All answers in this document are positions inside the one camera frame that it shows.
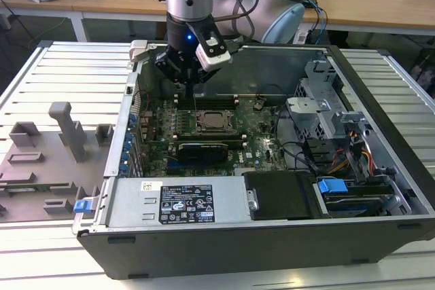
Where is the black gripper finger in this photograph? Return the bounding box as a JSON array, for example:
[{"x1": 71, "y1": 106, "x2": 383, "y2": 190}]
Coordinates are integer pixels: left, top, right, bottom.
[
  {"x1": 154, "y1": 50, "x2": 192, "y2": 96},
  {"x1": 190, "y1": 65, "x2": 219, "y2": 96}
]

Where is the silver CPU green edge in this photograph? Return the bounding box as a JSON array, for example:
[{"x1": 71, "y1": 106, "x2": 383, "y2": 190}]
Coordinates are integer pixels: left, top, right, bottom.
[{"x1": 203, "y1": 113, "x2": 227, "y2": 127}]

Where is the black RAM slot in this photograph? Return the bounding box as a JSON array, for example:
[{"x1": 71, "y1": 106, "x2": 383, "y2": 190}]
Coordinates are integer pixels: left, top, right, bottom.
[
  {"x1": 173, "y1": 100, "x2": 239, "y2": 104},
  {"x1": 173, "y1": 96, "x2": 239, "y2": 101},
  {"x1": 173, "y1": 106, "x2": 239, "y2": 111},
  {"x1": 171, "y1": 133, "x2": 247, "y2": 139},
  {"x1": 171, "y1": 137, "x2": 248, "y2": 145},
  {"x1": 173, "y1": 103, "x2": 239, "y2": 107}
]

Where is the CPU socket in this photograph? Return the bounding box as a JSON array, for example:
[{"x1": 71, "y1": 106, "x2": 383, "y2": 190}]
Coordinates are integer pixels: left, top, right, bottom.
[{"x1": 194, "y1": 109, "x2": 241, "y2": 134}]

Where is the grey plastic case latch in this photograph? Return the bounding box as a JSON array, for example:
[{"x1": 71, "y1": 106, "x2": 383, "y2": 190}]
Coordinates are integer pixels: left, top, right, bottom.
[{"x1": 130, "y1": 40, "x2": 151, "y2": 63}]

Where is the wooden desk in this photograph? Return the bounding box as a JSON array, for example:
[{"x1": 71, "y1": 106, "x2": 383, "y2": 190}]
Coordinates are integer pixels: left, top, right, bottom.
[
  {"x1": 298, "y1": 0, "x2": 435, "y2": 38},
  {"x1": 0, "y1": 0, "x2": 167, "y2": 43}
]

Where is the black graphics card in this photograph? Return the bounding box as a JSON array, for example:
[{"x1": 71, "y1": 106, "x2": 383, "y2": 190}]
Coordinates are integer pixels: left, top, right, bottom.
[{"x1": 177, "y1": 140, "x2": 229, "y2": 165}]

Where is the green motherboard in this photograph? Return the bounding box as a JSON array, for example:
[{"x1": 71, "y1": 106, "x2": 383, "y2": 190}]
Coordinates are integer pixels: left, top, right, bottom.
[{"x1": 139, "y1": 94, "x2": 293, "y2": 177}]

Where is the white power adapter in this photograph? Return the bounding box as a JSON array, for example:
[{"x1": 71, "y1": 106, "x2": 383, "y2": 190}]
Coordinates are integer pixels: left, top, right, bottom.
[{"x1": 292, "y1": 30, "x2": 309, "y2": 45}]

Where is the metal drive cage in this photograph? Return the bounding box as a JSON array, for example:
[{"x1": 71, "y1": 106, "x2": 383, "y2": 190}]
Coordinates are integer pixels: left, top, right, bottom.
[{"x1": 285, "y1": 60, "x2": 371, "y2": 141}]

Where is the grey power supply unit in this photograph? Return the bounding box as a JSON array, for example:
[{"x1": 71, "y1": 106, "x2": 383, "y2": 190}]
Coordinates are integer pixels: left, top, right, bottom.
[{"x1": 101, "y1": 177, "x2": 254, "y2": 228}]

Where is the black plastic shroud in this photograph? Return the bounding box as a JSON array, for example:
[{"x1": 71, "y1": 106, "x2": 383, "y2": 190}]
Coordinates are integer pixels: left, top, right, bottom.
[{"x1": 243, "y1": 171, "x2": 322, "y2": 221}]

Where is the grey parts rack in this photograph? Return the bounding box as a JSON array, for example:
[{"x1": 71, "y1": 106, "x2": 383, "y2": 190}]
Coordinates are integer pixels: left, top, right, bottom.
[{"x1": 0, "y1": 101, "x2": 115, "y2": 223}]

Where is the blue case latch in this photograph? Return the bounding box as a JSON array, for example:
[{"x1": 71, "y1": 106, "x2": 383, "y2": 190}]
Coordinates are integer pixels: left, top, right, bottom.
[{"x1": 73, "y1": 200, "x2": 98, "y2": 215}]

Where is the hard disk in blue carrier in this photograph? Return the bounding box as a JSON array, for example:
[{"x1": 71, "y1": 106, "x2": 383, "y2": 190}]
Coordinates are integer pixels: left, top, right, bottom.
[{"x1": 314, "y1": 176, "x2": 395, "y2": 219}]

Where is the black and grey PC case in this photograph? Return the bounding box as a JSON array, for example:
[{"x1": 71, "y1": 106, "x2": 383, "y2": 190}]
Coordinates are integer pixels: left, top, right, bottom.
[{"x1": 71, "y1": 40, "x2": 435, "y2": 279}]

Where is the black bag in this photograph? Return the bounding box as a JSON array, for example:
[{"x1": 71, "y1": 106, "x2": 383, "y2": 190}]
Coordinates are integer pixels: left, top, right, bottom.
[{"x1": 409, "y1": 47, "x2": 435, "y2": 84}]

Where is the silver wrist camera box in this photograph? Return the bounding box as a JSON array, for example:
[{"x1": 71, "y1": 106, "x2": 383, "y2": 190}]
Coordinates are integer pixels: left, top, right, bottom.
[{"x1": 185, "y1": 21, "x2": 232, "y2": 74}]

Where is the thin red wire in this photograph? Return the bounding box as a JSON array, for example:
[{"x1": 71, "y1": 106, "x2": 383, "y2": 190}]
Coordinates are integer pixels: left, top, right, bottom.
[{"x1": 133, "y1": 88, "x2": 153, "y2": 116}]

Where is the thick black cable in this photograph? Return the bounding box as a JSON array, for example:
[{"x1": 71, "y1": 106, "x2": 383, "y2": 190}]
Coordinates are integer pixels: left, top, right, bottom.
[{"x1": 274, "y1": 105, "x2": 320, "y2": 173}]

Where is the blue cable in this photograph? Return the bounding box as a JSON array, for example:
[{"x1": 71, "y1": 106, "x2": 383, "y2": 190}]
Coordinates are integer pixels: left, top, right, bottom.
[{"x1": 304, "y1": 0, "x2": 330, "y2": 46}]

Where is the yellow red wire bundle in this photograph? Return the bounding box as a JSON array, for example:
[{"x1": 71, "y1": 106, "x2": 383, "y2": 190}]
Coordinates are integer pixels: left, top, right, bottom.
[{"x1": 328, "y1": 147, "x2": 375, "y2": 175}]

